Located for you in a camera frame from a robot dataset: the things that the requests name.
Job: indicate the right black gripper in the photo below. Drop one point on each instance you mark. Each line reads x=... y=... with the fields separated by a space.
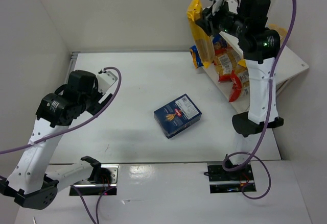
x=209 y=23

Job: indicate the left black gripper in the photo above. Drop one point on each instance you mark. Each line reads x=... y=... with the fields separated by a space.
x=102 y=101

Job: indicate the yellow spaghetti bag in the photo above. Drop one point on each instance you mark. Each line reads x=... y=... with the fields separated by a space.
x=203 y=42
x=281 y=31

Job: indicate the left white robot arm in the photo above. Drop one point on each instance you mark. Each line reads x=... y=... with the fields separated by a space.
x=71 y=106

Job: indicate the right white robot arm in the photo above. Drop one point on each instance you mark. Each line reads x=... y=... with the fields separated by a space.
x=261 y=49

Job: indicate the blue pasta bag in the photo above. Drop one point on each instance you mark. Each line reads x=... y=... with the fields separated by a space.
x=219 y=45

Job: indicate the red pasta bag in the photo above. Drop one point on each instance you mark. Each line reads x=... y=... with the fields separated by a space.
x=240 y=83
x=226 y=61

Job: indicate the yellow spaghetti bag on shelf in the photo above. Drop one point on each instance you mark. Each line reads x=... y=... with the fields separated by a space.
x=281 y=31

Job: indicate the blue Barilla pasta box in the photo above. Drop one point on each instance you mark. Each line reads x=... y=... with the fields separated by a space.
x=177 y=115

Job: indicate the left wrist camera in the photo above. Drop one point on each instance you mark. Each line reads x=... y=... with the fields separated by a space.
x=105 y=81

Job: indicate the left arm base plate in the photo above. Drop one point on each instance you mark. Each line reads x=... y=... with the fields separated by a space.
x=102 y=180

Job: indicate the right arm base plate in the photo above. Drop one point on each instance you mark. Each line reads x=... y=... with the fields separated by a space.
x=221 y=181

